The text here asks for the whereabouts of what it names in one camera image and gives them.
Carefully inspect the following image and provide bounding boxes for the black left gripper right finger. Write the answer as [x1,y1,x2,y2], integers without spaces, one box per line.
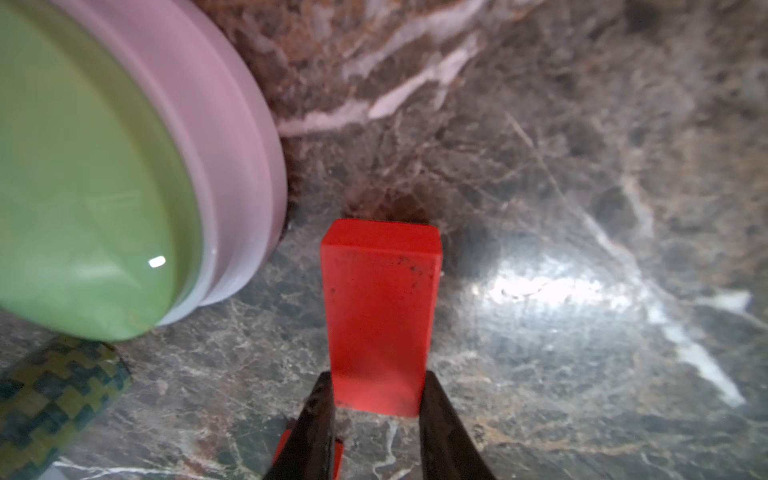
[419,371,496,480]

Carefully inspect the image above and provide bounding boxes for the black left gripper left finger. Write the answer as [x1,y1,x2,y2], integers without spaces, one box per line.
[264,371,336,480]

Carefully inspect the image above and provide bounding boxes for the red block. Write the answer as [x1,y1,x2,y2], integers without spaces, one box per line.
[265,418,344,480]
[320,219,442,417]

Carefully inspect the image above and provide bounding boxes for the carbon fibre patterned pad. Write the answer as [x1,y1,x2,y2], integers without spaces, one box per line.
[1,336,132,479]

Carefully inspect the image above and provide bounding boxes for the green dome push button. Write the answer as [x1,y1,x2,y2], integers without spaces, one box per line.
[1,1,287,341]

